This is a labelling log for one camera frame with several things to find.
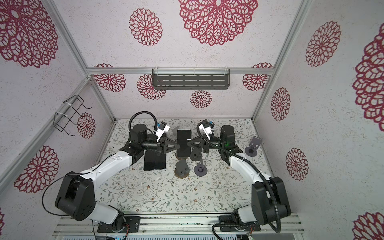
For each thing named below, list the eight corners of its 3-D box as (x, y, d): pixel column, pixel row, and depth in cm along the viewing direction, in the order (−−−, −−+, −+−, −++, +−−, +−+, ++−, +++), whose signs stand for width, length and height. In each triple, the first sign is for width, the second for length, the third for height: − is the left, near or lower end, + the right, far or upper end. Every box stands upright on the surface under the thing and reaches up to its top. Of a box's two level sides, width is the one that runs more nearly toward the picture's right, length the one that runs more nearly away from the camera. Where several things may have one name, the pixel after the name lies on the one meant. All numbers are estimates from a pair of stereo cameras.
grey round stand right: (243, 153, 103) (248, 143, 94) (247, 144, 107) (252, 135, 99) (253, 158, 100) (258, 148, 92) (256, 149, 105) (262, 139, 96)
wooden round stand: (174, 174, 93) (172, 165, 84) (182, 167, 96) (181, 157, 87) (181, 181, 90) (180, 173, 81) (190, 173, 94) (189, 164, 84)
